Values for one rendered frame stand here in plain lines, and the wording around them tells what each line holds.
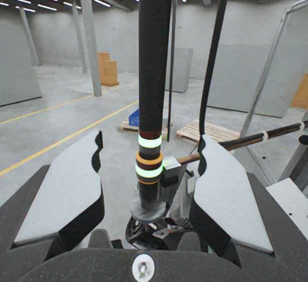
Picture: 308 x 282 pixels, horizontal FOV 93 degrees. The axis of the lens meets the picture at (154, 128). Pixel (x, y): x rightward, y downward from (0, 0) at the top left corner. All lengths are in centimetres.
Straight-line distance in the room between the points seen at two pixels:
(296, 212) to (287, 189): 7
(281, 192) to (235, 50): 517
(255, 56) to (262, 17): 702
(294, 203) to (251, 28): 1204
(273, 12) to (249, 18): 114
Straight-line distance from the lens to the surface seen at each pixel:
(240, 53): 564
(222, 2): 24
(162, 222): 57
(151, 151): 21
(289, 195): 67
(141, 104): 19
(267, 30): 1254
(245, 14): 1251
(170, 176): 27
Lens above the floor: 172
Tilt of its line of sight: 27 degrees down
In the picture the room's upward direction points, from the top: 3 degrees clockwise
